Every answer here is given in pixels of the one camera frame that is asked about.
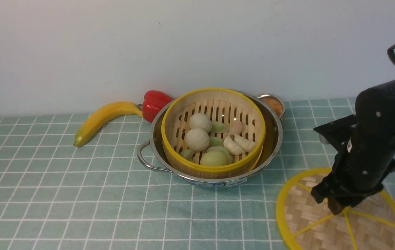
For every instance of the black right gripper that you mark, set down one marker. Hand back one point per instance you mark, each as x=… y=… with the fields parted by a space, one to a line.
x=346 y=187

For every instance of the woven bamboo steamer lid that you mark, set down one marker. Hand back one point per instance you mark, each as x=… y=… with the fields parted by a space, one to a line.
x=305 y=224

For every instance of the bamboo steamer basket yellow rim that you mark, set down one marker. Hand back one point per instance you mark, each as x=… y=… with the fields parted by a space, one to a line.
x=220 y=105

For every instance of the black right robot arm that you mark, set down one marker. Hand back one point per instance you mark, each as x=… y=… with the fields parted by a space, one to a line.
x=365 y=144

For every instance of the orange fruit behind pot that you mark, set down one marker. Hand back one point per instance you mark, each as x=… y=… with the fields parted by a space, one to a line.
x=274 y=104

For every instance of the stainless steel pot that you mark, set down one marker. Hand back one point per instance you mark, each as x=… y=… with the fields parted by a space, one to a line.
x=151 y=154

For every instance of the white dumpling right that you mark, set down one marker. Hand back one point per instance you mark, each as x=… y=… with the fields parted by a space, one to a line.
x=245 y=144

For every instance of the white dumpling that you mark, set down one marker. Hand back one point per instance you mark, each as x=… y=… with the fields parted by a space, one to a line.
x=245 y=144
x=232 y=147

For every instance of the white dumpling left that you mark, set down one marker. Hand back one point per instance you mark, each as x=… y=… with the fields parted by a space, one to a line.
x=232 y=147

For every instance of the pink shrimp dumpling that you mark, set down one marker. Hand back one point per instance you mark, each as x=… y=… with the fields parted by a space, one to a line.
x=235 y=127

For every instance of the pale yellow round bun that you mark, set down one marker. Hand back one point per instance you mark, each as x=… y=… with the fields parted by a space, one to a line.
x=214 y=158

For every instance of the green dumpling middle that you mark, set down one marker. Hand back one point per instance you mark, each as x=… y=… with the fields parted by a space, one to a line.
x=215 y=141

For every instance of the green dumpling upper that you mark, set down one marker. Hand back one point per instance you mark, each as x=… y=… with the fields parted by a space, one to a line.
x=219 y=127

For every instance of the white round bun lower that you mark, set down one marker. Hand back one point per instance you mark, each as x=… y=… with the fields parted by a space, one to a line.
x=197 y=139

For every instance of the white round bun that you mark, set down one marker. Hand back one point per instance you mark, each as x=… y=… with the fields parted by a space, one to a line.
x=197 y=139
x=200 y=120

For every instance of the white round bun upper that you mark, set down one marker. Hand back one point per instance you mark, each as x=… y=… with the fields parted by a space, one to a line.
x=200 y=120

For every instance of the red bell pepper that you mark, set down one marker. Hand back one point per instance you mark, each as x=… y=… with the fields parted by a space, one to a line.
x=153 y=102

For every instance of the yellow banana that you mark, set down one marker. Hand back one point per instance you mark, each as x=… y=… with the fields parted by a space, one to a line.
x=101 y=117

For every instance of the green checkered tablecloth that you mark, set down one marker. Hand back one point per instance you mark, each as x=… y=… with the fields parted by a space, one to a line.
x=54 y=196

